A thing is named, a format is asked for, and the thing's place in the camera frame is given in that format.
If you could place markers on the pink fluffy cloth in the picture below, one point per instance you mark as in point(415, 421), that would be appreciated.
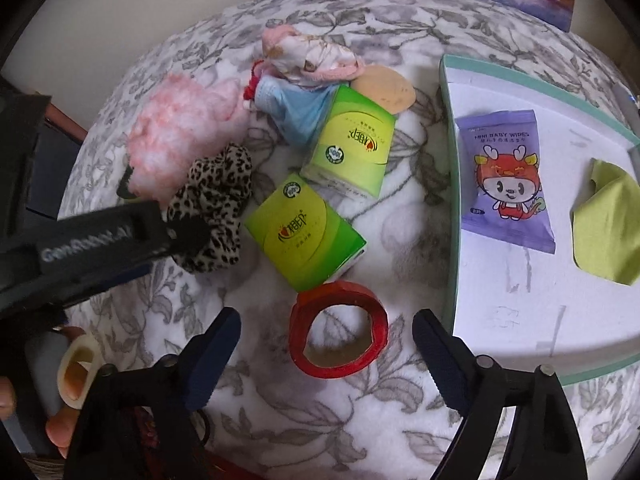
point(175, 125)

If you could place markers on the person's left hand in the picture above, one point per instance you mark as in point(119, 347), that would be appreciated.
point(62, 432)

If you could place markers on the beige powder puff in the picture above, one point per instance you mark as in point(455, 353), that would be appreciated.
point(390, 90)

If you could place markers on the red tape roll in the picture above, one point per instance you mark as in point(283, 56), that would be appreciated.
point(300, 320)

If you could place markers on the blue face mask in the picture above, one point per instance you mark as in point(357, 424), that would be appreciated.
point(300, 110)

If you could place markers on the green tissue packet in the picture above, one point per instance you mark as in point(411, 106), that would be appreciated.
point(350, 140)
point(300, 230)

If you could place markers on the purple wipes packet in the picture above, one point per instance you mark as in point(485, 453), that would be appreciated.
point(505, 180)

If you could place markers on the grey plastic object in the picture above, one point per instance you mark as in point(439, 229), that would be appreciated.
point(627, 107)

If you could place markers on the grey floral blanket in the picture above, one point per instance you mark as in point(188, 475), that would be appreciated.
point(350, 25)

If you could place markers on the pink floral cloth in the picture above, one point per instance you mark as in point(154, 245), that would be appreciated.
point(300, 55)

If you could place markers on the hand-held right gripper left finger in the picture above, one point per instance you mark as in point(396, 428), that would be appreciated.
point(216, 360)

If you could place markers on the leopard print scrunchie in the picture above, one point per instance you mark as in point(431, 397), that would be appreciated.
point(220, 200)

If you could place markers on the white box with teal rim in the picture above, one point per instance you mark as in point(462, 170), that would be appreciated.
point(500, 300)

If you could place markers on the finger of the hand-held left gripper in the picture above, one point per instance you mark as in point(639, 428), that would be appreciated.
point(187, 240)

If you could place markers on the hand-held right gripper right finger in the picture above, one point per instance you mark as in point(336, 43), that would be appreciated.
point(440, 360)

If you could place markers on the dark wooden cabinet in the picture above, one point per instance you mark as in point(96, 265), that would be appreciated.
point(65, 127)

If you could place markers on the light green cloth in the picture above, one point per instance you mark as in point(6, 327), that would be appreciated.
point(610, 225)

